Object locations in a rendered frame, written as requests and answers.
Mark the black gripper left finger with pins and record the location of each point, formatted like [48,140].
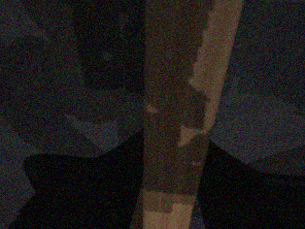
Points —
[116,176]

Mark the brown wooden board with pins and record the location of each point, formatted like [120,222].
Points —
[187,49]

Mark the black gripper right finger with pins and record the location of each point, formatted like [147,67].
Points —
[231,193]

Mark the brown wooden post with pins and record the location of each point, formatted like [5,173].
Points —
[137,221]

